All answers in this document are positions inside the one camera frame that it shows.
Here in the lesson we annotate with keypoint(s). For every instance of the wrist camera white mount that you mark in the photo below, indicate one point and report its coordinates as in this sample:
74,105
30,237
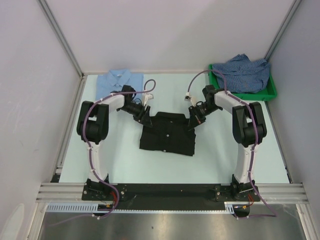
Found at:
189,98
146,97

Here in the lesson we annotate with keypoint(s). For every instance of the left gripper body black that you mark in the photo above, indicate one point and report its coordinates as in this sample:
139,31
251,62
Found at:
136,110

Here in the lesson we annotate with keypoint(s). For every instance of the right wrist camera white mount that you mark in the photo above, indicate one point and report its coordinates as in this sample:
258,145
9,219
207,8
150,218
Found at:
189,98

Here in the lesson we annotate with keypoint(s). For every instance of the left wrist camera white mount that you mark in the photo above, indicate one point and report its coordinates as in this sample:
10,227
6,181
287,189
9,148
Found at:
146,97

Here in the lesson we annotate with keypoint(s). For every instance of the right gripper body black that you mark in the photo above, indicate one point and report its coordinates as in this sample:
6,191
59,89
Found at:
200,112

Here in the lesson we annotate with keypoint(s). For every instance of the white slotted cable duct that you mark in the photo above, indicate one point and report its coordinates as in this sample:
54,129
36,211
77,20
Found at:
72,207

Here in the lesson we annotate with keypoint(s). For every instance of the blue checkered shirt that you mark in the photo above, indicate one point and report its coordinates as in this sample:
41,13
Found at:
240,75

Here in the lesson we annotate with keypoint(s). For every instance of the green plastic bin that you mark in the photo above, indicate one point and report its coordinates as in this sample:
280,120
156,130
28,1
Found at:
267,94

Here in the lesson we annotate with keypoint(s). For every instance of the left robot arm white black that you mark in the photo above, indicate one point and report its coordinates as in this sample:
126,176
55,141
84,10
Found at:
93,128

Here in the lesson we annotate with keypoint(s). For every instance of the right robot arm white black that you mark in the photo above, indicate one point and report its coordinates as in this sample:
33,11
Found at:
248,130

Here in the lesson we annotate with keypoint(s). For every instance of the left aluminium corner post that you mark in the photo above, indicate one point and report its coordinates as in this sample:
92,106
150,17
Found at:
60,35

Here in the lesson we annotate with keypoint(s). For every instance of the black long sleeve shirt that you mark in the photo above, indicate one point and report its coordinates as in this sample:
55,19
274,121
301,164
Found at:
169,133

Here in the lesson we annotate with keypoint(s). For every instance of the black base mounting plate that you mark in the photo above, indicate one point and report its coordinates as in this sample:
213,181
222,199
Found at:
168,197

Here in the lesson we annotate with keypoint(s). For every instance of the right aluminium corner post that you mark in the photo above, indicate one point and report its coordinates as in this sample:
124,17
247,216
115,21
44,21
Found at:
282,29

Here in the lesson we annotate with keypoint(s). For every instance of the folded light blue shirt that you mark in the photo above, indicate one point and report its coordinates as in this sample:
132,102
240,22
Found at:
114,81

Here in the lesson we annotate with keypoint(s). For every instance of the aluminium frame rail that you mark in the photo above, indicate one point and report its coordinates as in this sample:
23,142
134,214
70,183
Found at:
277,193

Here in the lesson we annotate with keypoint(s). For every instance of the aluminium corner post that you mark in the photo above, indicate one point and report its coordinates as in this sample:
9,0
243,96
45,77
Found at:
60,35
282,29

